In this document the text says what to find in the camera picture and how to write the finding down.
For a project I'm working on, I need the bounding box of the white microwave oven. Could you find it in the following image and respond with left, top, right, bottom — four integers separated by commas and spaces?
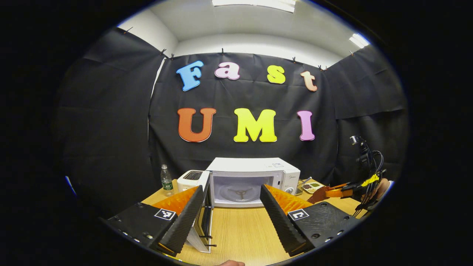
186, 157, 301, 254

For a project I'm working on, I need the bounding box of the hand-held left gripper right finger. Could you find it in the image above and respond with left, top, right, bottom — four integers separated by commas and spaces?
259, 184, 361, 257

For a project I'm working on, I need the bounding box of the large ceiling light panel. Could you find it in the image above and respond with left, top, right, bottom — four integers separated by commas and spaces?
211, 0, 296, 14

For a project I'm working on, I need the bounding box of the white divided dish of beans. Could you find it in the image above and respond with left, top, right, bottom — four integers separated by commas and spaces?
302, 180, 325, 195

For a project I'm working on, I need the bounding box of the black backdrop cloth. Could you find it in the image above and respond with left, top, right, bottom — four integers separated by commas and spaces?
55, 27, 410, 219

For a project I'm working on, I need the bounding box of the clear plastic water bottle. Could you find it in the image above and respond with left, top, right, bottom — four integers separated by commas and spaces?
160, 164, 174, 197

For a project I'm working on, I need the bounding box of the small ceiling light panel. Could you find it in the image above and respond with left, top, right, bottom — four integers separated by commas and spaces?
349, 33, 370, 49

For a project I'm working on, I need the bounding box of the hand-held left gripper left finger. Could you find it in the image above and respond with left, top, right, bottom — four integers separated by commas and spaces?
98, 185, 205, 256

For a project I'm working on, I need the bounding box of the white toaster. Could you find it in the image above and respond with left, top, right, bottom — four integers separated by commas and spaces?
176, 170, 210, 193

